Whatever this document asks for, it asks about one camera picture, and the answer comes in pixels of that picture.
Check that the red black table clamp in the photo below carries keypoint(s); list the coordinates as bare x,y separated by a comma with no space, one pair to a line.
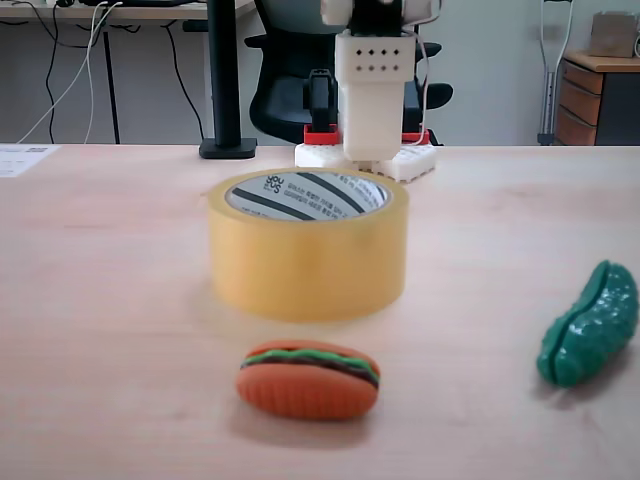
415,137
320,100

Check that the black pole stand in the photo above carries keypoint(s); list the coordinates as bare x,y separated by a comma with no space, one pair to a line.
222,75

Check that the green toy cucumber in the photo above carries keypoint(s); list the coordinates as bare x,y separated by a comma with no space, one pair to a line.
590,330

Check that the brown cardboard box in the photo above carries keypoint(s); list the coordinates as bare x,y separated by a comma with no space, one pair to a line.
612,35

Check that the wooden drawer cabinet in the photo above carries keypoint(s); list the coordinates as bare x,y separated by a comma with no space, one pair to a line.
580,100

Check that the grey desk with black legs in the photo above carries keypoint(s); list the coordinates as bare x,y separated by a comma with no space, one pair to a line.
150,12

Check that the grey crutch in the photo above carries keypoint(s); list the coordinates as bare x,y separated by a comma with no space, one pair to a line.
550,85

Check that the toy hamburger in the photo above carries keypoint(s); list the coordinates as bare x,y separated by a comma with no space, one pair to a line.
305,387

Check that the white printed paper sheet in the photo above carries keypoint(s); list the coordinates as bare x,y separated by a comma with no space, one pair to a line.
20,160

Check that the black office chair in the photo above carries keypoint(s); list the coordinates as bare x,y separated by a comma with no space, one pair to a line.
270,110

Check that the clear packing tape roll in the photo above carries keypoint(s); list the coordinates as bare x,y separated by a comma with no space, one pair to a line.
305,270

